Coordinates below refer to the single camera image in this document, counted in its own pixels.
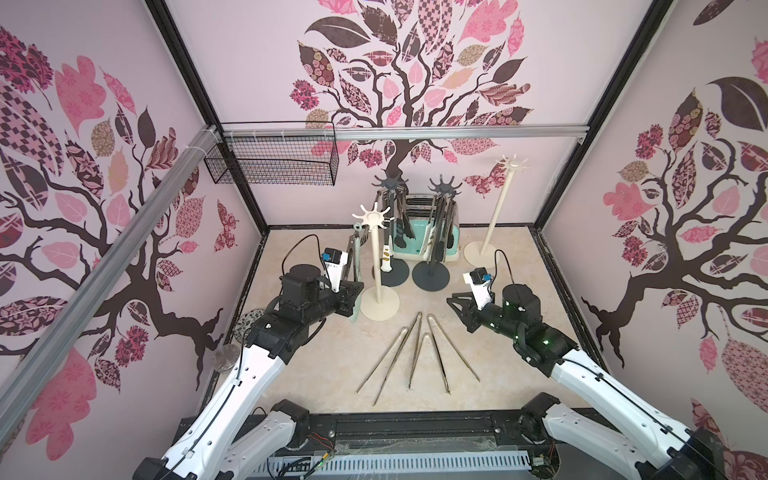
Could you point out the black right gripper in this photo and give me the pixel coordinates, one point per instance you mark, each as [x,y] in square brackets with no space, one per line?
[471,312]

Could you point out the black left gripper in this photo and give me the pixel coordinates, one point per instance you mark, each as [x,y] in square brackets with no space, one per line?
[347,290]

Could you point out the grey utensil rack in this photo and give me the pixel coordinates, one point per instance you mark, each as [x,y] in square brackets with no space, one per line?
[428,275]

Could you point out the cream utensil rack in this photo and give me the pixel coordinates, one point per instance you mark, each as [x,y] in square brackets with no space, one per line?
[478,253]
[378,303]

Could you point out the steel tongs white tips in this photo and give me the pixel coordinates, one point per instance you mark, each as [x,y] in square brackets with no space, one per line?
[428,230]

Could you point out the grey utensil rack stand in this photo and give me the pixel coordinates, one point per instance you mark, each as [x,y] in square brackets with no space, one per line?
[386,194]

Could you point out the green silicone tip tongs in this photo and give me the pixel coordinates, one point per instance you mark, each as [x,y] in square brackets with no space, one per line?
[353,268]

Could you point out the white handled tongs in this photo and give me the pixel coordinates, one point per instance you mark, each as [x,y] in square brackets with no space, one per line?
[385,265]

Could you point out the black silicone tip tongs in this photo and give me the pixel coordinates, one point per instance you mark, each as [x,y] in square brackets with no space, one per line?
[403,227]

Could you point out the black nylon tongs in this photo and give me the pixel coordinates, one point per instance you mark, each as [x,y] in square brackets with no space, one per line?
[447,225]

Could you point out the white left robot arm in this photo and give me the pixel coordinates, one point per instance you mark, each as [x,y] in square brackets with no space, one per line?
[211,447]

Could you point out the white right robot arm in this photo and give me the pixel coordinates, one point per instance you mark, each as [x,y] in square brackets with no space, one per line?
[636,440]

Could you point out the slim steel tongs centre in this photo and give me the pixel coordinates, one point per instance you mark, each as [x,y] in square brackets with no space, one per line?
[417,347]

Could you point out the long steel tongs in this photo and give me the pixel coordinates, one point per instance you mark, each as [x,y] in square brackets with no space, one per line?
[386,361]

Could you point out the clear glass lid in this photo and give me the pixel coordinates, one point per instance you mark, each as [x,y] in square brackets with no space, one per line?
[225,358]

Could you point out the mint green toaster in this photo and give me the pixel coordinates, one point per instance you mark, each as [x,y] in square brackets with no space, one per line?
[418,207]

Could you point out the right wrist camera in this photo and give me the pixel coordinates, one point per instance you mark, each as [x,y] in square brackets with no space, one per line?
[479,280]

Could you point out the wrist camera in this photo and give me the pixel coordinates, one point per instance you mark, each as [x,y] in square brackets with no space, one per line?
[334,261]
[479,280]

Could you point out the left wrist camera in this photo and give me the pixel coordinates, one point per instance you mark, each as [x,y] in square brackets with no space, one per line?
[334,261]

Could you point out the black wire basket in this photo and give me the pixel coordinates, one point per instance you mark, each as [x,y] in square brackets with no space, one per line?
[302,153]

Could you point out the white cable duct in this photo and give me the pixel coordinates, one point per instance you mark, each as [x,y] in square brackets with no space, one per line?
[359,466]

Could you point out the aluminium frame rail back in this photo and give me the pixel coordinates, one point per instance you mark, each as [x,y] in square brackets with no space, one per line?
[412,133]

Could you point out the aluminium frame rail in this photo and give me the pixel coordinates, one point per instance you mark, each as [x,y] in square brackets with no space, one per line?
[412,133]
[40,364]

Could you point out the aluminium frame rail left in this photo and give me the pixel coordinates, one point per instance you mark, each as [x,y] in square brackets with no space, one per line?
[40,364]

